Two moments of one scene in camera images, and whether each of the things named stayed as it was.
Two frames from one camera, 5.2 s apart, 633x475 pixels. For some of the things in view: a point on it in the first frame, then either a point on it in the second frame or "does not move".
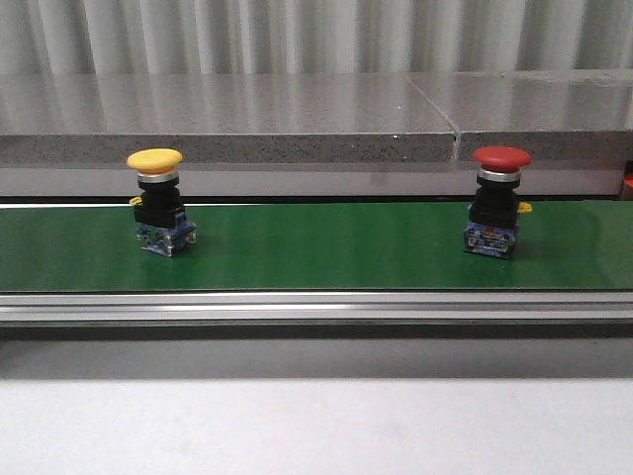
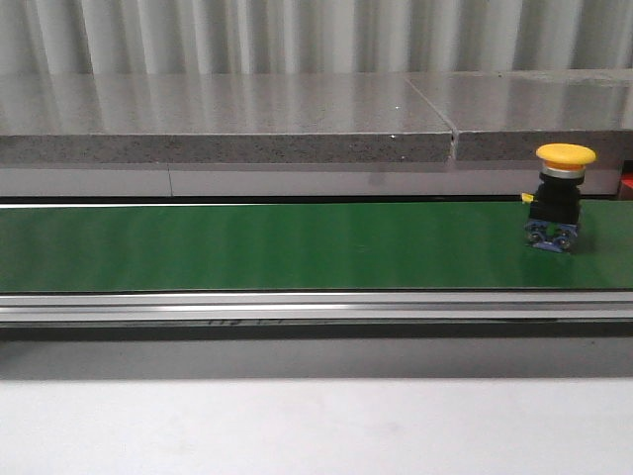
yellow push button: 158,211 to 554,212
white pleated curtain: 278,37 does not move
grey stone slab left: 220,119 does not move
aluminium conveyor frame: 316,311 does not move
